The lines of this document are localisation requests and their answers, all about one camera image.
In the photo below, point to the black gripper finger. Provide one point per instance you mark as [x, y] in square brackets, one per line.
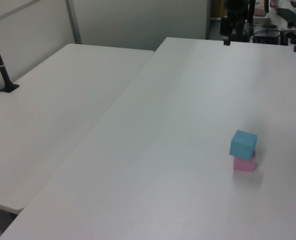
[227, 41]
[236, 29]

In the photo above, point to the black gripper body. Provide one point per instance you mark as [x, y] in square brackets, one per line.
[233, 10]

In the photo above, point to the blue cube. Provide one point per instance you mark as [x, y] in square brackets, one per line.
[242, 146]

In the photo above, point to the pink cube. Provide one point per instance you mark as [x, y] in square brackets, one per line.
[242, 165]

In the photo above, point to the black vertical pole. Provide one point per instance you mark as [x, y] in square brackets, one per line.
[251, 11]

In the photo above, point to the brown cardboard box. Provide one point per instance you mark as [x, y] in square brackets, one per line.
[260, 8]

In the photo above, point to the black electronics box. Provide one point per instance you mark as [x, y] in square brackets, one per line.
[266, 38]

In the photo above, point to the dark elongated object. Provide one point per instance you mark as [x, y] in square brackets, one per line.
[291, 16]

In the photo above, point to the grey partition post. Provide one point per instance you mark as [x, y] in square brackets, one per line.
[208, 20]

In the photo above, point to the black arch bracket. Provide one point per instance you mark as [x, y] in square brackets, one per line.
[288, 32]

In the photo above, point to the black camera stand pole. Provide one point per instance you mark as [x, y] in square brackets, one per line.
[1, 70]

